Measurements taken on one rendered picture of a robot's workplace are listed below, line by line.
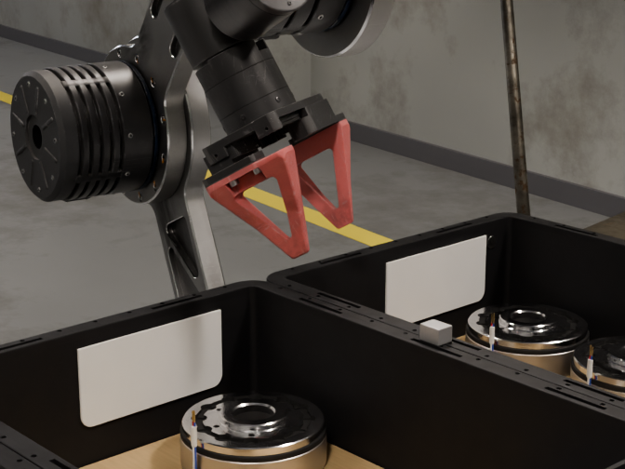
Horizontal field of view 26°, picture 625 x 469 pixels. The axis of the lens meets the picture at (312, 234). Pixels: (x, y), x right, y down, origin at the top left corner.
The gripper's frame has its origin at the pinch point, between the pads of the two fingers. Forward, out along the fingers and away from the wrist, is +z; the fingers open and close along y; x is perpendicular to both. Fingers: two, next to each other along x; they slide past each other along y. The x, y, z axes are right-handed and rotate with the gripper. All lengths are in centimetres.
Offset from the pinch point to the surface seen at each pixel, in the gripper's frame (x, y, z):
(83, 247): 203, 279, -16
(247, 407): 7.8, -8.0, 8.8
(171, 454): 13.9, -10.3, 9.3
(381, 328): -3.5, -6.1, 7.7
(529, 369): -13.2, -10.3, 13.5
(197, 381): 12.2, -5.3, 5.9
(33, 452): 7.2, -32.0, 2.5
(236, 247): 162, 296, 7
